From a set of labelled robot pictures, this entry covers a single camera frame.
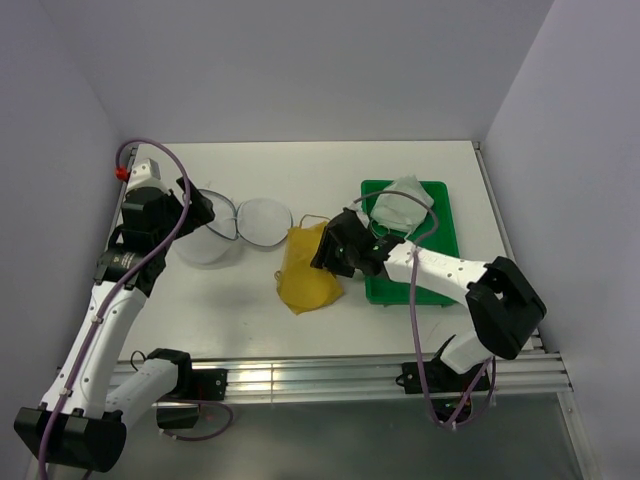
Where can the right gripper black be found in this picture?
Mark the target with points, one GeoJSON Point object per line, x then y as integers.
{"type": "Point", "coordinates": [327, 242]}

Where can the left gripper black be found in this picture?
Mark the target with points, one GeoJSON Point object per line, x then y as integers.
{"type": "Point", "coordinates": [200, 207]}

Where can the yellow bra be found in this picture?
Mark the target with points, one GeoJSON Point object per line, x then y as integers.
{"type": "Point", "coordinates": [301, 287]}

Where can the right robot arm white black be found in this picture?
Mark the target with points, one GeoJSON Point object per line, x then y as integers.
{"type": "Point", "coordinates": [505, 309]}

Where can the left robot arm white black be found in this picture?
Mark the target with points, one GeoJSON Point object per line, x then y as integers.
{"type": "Point", "coordinates": [79, 421]}

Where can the green plastic tray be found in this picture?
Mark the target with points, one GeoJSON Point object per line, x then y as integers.
{"type": "Point", "coordinates": [380, 291]}

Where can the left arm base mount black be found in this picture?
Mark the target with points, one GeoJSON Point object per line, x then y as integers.
{"type": "Point", "coordinates": [181, 409]}

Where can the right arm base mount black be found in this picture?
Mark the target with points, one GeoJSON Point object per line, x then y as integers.
{"type": "Point", "coordinates": [452, 399]}

